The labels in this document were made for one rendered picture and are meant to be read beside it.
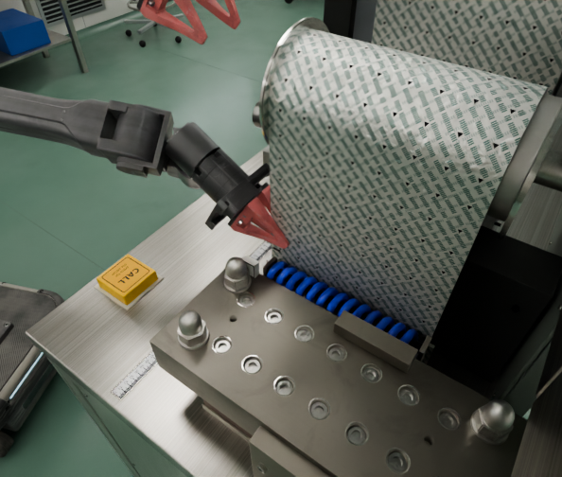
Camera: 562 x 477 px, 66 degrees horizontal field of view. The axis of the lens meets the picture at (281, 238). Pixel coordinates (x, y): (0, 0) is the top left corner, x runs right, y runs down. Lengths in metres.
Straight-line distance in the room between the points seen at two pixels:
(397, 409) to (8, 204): 2.41
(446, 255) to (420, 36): 0.30
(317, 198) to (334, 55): 0.15
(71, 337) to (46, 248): 1.59
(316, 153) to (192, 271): 0.39
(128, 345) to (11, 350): 0.99
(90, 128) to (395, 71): 0.37
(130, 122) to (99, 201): 1.91
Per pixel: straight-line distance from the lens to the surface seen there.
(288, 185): 0.51
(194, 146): 0.58
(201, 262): 0.79
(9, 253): 2.39
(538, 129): 0.41
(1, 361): 1.67
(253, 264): 0.57
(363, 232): 0.49
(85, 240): 2.29
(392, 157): 0.42
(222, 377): 0.51
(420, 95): 0.42
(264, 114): 0.47
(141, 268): 0.78
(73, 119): 0.62
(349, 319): 0.53
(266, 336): 0.53
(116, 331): 0.74
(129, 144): 0.59
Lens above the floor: 1.48
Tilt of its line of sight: 45 degrees down
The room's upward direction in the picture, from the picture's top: straight up
